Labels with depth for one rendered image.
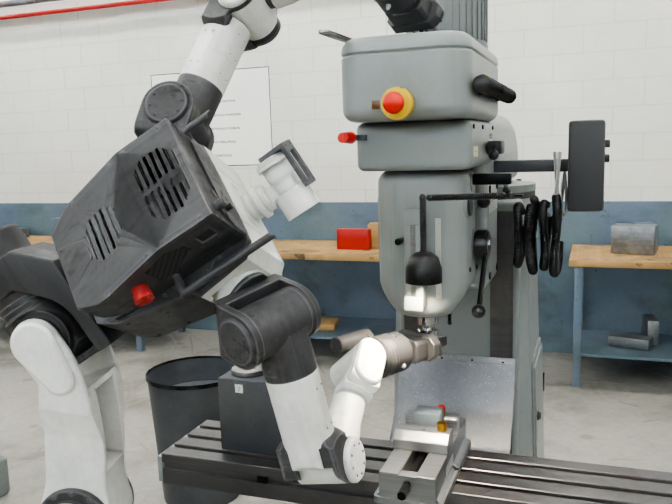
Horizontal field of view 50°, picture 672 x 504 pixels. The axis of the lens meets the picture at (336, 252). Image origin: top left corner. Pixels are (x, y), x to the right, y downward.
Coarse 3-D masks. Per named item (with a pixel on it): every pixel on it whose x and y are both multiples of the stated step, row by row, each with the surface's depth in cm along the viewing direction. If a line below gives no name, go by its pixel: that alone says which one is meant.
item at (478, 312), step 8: (480, 232) 158; (488, 232) 158; (480, 240) 157; (488, 240) 159; (480, 248) 157; (488, 248) 158; (480, 256) 158; (488, 256) 159; (480, 280) 154; (480, 288) 153; (480, 296) 152; (480, 304) 151; (472, 312) 150; (480, 312) 149
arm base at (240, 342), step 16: (256, 288) 117; (272, 288) 120; (304, 288) 117; (224, 304) 112; (240, 304) 115; (224, 320) 111; (240, 320) 109; (320, 320) 118; (224, 336) 112; (240, 336) 109; (256, 336) 108; (224, 352) 115; (240, 352) 110; (256, 352) 109
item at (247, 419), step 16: (240, 368) 179; (256, 368) 179; (224, 384) 176; (240, 384) 175; (256, 384) 173; (224, 400) 177; (240, 400) 175; (256, 400) 174; (224, 416) 178; (240, 416) 176; (256, 416) 174; (272, 416) 173; (224, 432) 178; (240, 432) 177; (256, 432) 175; (272, 432) 173; (224, 448) 179; (240, 448) 177; (256, 448) 176; (272, 448) 174
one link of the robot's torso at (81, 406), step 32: (32, 320) 123; (32, 352) 123; (64, 352) 124; (64, 384) 124; (96, 384) 129; (64, 416) 126; (96, 416) 127; (64, 448) 129; (96, 448) 129; (64, 480) 130; (96, 480) 130; (128, 480) 141
